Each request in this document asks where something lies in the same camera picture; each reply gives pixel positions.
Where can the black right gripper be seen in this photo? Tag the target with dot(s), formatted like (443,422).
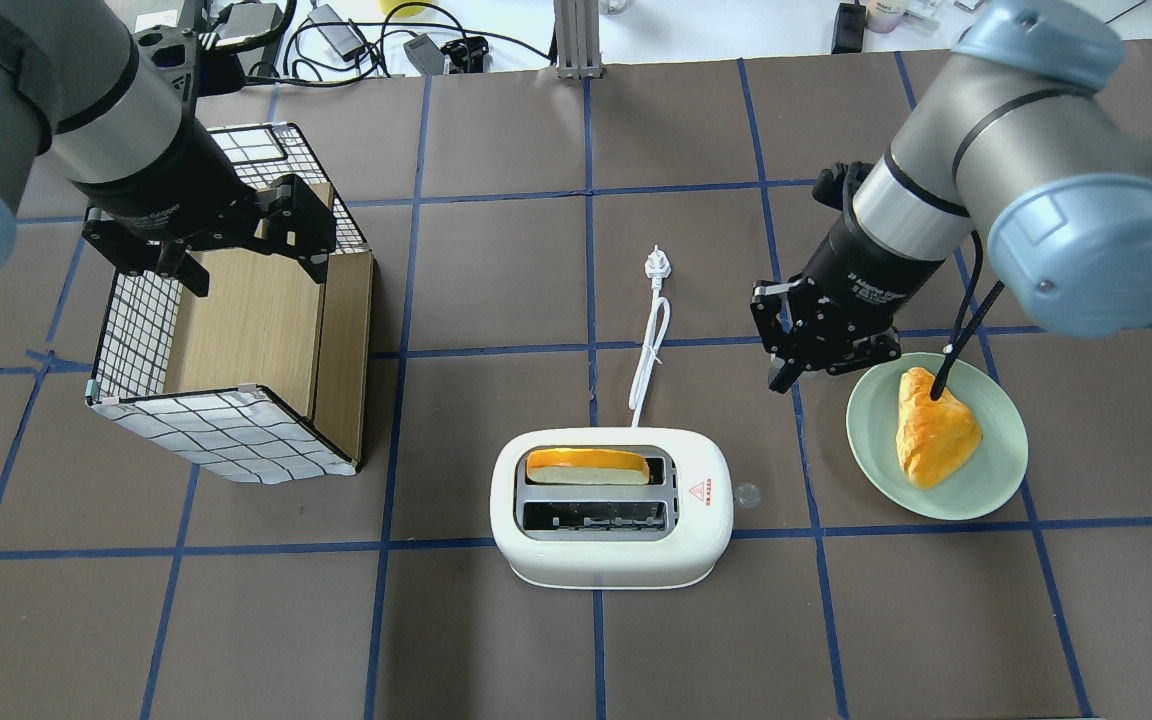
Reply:
(864,273)

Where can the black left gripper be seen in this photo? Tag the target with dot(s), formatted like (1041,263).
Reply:
(171,185)

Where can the white two-slot toaster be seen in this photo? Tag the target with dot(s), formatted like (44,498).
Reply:
(667,535)

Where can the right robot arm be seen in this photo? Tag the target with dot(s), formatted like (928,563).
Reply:
(1009,143)

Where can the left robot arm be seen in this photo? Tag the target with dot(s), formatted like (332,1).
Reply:
(113,111)

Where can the golden triangular pastry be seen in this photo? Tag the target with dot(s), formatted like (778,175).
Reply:
(934,436)

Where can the pale green plate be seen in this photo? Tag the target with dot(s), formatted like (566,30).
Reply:
(985,482)

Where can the black power adapter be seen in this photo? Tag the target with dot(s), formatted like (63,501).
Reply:
(426,56)

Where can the toast bread slice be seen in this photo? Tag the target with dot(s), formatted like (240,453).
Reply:
(587,466)

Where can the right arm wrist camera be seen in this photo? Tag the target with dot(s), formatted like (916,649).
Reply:
(835,185)

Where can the wire grid wooden shelf box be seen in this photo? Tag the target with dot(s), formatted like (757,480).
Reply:
(263,379)

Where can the aluminium frame post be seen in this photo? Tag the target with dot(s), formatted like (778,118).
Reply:
(577,39)

